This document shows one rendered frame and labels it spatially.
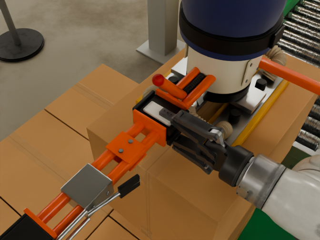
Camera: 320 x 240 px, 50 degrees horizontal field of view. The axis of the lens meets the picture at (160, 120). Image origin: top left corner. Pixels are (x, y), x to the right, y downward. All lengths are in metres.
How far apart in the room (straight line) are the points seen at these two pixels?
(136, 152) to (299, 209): 0.30
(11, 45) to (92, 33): 0.64
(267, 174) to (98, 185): 0.29
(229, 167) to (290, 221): 0.13
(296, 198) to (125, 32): 2.51
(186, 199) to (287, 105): 0.40
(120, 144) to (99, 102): 1.00
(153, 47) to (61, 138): 1.38
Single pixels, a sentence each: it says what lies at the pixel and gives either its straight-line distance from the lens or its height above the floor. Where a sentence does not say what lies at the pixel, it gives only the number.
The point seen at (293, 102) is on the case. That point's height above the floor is 1.07.
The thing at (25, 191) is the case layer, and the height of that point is 0.54.
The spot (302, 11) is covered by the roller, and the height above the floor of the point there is 0.54.
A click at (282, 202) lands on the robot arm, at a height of 1.23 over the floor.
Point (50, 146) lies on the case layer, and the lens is 1.56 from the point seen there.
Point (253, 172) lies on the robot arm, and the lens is 0.63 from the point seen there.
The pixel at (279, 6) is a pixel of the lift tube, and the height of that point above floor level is 1.38.
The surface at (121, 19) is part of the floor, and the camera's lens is 3.11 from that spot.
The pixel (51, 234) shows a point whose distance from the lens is 0.60.
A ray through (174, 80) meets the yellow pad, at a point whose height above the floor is 1.12.
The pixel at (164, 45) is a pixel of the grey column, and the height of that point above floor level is 0.12.
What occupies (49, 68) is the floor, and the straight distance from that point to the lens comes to 2.74.
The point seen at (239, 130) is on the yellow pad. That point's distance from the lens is 0.87.
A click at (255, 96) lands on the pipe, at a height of 1.11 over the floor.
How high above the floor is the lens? 1.76
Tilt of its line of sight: 51 degrees down
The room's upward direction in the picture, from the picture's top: straight up
